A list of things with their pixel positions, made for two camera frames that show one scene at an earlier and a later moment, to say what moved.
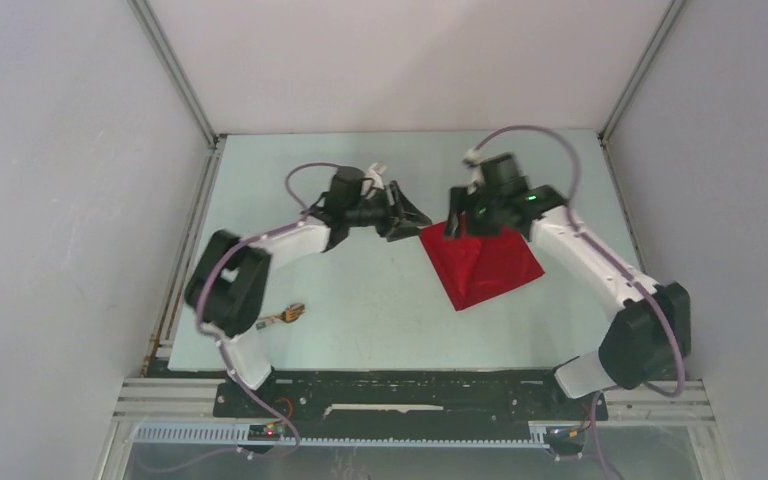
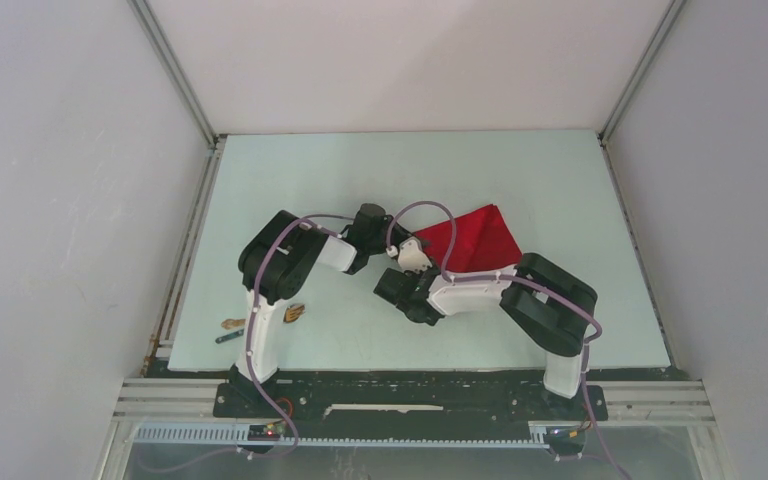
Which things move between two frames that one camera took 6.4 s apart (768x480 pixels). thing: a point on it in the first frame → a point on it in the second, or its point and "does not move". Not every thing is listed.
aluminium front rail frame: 684,401 does not move
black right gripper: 458,204 → 418,273
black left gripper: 408,217 → 400,233
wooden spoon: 291,314 does not move
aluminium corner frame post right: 640,70 does not move
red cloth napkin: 475,269 does not move
